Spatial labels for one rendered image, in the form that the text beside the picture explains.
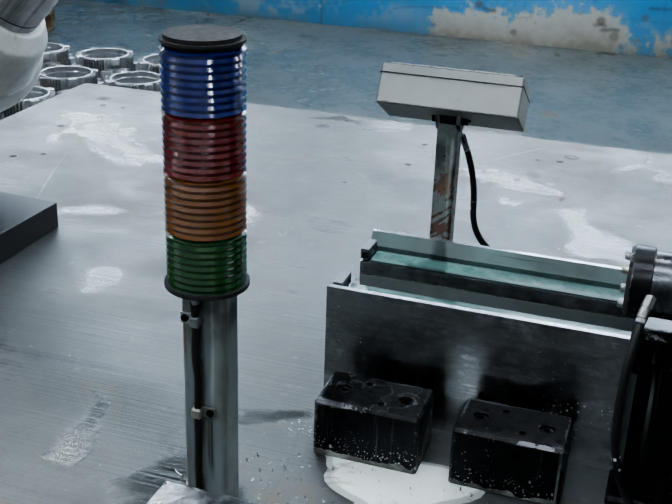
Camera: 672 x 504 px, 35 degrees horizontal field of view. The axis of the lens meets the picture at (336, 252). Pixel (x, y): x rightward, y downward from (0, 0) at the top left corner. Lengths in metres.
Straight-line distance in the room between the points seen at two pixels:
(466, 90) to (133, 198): 0.60
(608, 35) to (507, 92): 5.38
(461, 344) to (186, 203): 0.36
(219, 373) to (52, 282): 0.57
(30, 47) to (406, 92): 0.55
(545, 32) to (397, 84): 5.40
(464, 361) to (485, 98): 0.35
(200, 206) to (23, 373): 0.47
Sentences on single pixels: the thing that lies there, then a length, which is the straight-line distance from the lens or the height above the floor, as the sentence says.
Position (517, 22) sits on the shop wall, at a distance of 6.66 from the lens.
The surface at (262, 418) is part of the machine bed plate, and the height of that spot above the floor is 0.80.
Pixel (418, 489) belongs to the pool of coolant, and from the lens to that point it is 0.97.
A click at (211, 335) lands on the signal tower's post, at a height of 0.99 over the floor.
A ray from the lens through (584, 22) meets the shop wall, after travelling 6.61.
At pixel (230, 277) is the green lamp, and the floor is 1.04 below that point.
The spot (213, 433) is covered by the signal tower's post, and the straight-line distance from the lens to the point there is 0.85.
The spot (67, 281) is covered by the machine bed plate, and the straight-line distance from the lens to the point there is 1.36.
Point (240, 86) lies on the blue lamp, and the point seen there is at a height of 1.18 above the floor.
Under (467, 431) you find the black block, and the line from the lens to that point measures 0.95.
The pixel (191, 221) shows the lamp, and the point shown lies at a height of 1.09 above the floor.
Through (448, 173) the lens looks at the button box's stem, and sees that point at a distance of 1.28.
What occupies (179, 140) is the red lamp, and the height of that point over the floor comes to 1.15.
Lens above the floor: 1.37
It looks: 24 degrees down
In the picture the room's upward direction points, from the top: 2 degrees clockwise
